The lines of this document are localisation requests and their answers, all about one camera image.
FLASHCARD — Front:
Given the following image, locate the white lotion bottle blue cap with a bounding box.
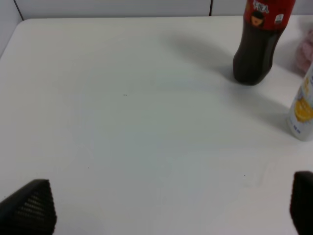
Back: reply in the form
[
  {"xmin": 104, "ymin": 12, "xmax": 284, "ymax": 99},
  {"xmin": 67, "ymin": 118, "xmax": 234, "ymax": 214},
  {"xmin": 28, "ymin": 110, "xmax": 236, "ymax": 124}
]
[{"xmin": 287, "ymin": 64, "xmax": 313, "ymax": 141}]

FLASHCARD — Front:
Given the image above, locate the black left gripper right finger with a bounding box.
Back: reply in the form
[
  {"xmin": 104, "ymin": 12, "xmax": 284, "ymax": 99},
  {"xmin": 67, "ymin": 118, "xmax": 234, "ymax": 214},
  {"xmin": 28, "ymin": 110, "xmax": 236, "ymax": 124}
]
[{"xmin": 290, "ymin": 171, "xmax": 313, "ymax": 235}]

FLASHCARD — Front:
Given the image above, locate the cola bottle red label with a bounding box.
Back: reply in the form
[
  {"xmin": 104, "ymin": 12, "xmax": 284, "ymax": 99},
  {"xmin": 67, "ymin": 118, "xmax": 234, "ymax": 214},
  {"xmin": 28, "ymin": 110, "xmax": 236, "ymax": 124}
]
[{"xmin": 233, "ymin": 0, "xmax": 295, "ymax": 86}]

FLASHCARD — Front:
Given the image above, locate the pink rolled towel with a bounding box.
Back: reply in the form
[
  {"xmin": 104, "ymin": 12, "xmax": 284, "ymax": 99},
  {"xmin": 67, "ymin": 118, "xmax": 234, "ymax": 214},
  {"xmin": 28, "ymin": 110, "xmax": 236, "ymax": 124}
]
[{"xmin": 295, "ymin": 29, "xmax": 313, "ymax": 73}]

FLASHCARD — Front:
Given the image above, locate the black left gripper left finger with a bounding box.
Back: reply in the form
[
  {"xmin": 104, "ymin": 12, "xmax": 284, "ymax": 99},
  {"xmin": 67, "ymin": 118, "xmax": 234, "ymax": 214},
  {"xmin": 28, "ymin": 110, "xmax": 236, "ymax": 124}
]
[{"xmin": 0, "ymin": 179, "xmax": 57, "ymax": 235}]

